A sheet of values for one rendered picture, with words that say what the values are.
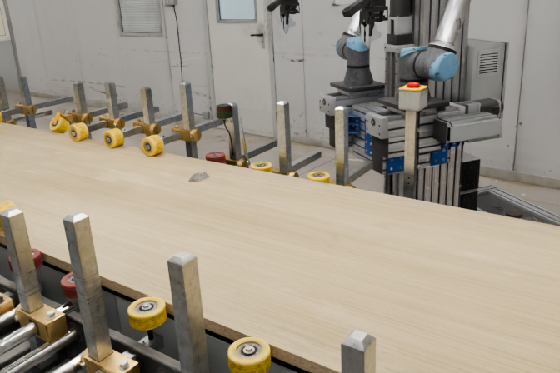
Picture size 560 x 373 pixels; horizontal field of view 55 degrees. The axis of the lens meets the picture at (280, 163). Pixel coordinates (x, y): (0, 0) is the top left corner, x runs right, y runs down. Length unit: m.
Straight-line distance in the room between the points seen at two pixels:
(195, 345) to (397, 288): 0.49
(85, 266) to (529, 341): 0.85
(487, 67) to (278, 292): 1.84
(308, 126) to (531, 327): 4.39
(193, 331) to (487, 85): 2.14
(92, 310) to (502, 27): 3.74
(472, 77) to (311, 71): 2.73
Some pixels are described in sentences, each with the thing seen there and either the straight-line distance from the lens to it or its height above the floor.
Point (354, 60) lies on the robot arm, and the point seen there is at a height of 1.17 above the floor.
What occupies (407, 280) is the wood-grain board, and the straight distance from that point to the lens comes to 1.29.
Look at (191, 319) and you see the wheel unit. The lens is 0.95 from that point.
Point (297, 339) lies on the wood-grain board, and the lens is 1.10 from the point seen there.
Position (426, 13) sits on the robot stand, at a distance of 2.60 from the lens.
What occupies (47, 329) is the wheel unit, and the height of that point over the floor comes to 0.86.
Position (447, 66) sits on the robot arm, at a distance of 2.28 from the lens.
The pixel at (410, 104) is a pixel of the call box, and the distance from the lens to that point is 1.77.
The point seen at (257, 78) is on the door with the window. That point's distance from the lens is 5.72.
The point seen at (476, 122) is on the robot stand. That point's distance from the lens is 2.46.
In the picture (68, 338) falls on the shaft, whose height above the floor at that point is 0.81.
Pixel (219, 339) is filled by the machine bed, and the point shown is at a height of 0.80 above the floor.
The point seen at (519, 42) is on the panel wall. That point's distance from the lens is 4.38.
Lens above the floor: 1.55
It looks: 18 degrees down
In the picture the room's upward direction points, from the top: 3 degrees counter-clockwise
